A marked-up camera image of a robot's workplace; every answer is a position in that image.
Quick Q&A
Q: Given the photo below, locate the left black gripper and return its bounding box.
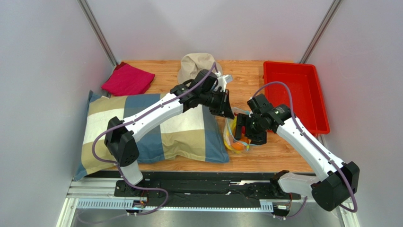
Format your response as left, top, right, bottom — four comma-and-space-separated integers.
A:
199, 89, 235, 120

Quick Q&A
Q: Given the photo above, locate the clear zip top bag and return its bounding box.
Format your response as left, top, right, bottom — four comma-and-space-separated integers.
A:
223, 107, 252, 154

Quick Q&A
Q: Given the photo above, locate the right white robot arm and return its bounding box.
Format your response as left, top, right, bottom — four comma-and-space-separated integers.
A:
234, 95, 360, 211

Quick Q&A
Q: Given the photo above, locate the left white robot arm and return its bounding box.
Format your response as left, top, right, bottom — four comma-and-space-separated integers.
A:
103, 70, 234, 188

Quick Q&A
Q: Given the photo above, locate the fake banana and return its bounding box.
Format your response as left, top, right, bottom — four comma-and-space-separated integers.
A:
228, 118, 237, 135

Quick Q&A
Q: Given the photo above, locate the fake orange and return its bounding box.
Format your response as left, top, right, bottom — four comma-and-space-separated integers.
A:
231, 141, 249, 152

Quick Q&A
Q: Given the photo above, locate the plaid pillow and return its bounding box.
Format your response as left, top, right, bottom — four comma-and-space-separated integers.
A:
73, 91, 229, 181

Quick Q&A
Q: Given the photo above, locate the beige bucket hat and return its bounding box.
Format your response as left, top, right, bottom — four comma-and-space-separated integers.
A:
177, 53, 216, 84

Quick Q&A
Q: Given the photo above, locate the red plastic bin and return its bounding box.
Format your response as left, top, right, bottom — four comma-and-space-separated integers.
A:
263, 61, 330, 135

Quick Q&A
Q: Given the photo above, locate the magenta folded cloth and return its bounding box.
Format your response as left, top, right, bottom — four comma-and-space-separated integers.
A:
101, 62, 155, 96

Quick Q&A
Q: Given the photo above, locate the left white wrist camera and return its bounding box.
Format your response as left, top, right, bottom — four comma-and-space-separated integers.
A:
214, 72, 233, 92

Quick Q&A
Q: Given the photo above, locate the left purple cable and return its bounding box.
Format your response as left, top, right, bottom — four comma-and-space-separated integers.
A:
91, 61, 219, 216

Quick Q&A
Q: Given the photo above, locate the purple cable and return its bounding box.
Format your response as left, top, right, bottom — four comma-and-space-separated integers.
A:
91, 61, 219, 216
252, 81, 359, 218

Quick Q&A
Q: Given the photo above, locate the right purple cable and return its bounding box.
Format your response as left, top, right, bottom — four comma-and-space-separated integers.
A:
252, 81, 359, 218

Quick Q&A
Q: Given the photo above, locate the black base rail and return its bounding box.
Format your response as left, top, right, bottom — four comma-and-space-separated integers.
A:
114, 172, 303, 208

